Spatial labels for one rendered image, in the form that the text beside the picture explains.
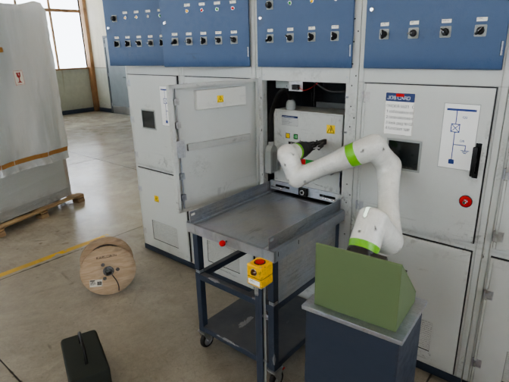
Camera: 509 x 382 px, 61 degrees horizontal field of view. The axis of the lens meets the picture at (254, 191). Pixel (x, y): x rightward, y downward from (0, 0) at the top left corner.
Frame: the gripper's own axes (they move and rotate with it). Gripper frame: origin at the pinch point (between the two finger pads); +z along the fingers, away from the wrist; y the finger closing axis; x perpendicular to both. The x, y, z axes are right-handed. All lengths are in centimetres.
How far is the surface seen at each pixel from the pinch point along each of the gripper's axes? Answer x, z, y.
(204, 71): 39, 0, -94
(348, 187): -23.8, -1.0, 18.8
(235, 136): 1, -18, -51
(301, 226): -35, -42, 14
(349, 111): 19.5, -0.9, 17.1
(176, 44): 57, -17, -101
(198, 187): -27, -45, -59
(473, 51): 50, -3, 76
